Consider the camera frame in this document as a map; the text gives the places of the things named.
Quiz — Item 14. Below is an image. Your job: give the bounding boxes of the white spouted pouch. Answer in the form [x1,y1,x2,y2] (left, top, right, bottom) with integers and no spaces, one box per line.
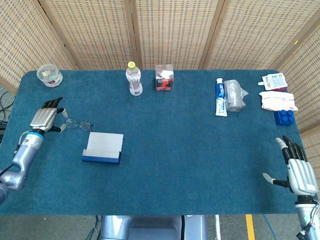
[257,72,288,91]

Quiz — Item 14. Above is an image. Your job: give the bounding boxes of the grey cable bundle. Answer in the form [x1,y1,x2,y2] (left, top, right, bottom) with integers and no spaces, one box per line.
[86,215,103,240]

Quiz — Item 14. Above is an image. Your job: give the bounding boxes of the clear round plastic jar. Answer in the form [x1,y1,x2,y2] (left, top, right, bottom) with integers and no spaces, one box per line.
[36,63,64,88]

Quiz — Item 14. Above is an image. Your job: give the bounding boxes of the blue white toothpaste tube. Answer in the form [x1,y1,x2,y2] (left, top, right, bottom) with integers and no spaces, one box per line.
[215,77,229,117]

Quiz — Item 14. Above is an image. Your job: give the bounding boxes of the grey garbage bag roll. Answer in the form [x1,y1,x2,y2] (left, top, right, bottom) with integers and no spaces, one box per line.
[223,79,250,113]

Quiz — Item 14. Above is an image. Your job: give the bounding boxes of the white metal post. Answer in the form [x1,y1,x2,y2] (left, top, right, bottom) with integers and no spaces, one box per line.
[214,214,222,240]

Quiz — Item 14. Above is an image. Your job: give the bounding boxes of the woven wicker folding screen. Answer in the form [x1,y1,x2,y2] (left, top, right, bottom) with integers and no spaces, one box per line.
[0,0,320,161]

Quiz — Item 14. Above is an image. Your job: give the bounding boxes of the white pink plastic packet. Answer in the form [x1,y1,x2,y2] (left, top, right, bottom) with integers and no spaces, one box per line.
[258,91,299,112]

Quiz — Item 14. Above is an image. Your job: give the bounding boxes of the blue carpet table mat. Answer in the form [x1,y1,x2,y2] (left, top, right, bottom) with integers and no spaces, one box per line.
[0,69,308,216]

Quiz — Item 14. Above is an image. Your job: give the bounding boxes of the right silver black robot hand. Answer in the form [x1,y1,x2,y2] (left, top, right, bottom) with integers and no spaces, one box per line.
[261,135,320,198]

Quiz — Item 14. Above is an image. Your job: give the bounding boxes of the wire-frame eyeglasses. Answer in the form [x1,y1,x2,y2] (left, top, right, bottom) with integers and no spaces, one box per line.
[65,118,94,132]

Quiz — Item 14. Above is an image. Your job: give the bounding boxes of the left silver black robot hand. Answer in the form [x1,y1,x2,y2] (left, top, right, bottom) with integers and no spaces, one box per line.
[29,96,68,133]

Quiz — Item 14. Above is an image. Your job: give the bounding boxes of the blue folding glasses case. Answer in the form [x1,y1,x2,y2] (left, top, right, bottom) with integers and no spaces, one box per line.
[81,131,125,165]

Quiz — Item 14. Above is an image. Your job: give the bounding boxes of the red snack box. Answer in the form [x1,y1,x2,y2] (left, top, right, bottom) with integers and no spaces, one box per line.
[154,64,175,92]

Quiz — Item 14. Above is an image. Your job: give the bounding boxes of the blue building block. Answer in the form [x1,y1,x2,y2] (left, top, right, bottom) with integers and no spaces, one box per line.
[273,109,296,127]

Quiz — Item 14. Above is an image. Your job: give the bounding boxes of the clear bottle with green cap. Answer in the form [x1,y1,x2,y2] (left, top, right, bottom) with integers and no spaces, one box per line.
[125,61,144,97]

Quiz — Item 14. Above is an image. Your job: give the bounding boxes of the black floor cables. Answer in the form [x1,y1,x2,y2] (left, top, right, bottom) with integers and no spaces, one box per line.
[0,89,16,126]

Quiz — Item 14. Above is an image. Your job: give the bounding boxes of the blue floor cable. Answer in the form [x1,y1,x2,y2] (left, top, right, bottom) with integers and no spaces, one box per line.
[263,214,278,240]

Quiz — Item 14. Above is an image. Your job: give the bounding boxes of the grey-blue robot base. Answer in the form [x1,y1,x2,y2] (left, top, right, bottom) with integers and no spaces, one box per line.
[99,214,208,240]

